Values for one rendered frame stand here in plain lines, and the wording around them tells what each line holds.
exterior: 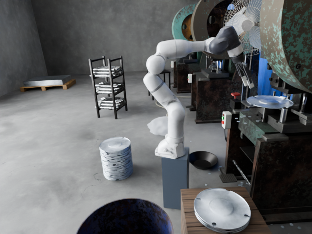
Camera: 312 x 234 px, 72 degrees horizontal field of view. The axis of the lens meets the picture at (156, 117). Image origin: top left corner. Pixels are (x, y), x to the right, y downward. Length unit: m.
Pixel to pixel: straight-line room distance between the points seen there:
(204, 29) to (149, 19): 5.33
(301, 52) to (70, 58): 7.86
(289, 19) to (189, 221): 1.03
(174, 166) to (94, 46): 7.03
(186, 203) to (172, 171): 0.32
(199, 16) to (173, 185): 1.94
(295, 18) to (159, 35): 7.07
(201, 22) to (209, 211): 2.13
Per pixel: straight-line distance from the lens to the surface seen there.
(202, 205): 1.29
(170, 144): 1.50
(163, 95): 1.36
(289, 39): 1.10
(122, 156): 2.00
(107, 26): 8.10
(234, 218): 1.26
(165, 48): 1.31
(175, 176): 1.60
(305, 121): 1.58
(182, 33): 4.57
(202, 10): 2.81
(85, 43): 8.27
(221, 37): 1.39
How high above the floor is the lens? 1.26
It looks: 21 degrees down
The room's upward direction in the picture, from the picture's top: 3 degrees counter-clockwise
